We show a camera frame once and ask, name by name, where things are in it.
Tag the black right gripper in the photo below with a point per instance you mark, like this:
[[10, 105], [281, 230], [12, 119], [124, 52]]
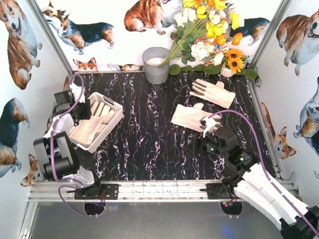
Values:
[[190, 146]]

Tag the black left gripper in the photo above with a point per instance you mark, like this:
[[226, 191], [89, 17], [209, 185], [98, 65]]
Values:
[[83, 111]]

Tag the white glove green fingers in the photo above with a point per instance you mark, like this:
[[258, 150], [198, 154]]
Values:
[[189, 117]]

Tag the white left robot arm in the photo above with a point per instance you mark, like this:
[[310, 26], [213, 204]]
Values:
[[58, 160]]

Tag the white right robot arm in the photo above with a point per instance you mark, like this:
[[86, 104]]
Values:
[[246, 179]]

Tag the white perforated storage basket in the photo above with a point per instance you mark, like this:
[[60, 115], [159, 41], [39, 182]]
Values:
[[98, 139]]

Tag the grey metal bucket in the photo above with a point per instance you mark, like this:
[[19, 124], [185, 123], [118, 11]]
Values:
[[156, 69]]

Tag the sunflower pot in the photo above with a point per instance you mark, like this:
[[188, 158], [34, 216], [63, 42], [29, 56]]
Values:
[[234, 62]]

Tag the artificial flower bouquet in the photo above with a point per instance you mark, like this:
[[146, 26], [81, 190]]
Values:
[[201, 29]]

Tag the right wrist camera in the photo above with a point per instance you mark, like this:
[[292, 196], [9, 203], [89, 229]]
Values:
[[208, 125]]

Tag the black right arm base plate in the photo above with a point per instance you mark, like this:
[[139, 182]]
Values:
[[222, 190]]

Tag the aluminium front rail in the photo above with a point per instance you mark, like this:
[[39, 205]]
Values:
[[137, 191]]

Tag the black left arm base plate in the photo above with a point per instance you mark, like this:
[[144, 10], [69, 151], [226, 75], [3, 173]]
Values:
[[94, 192]]

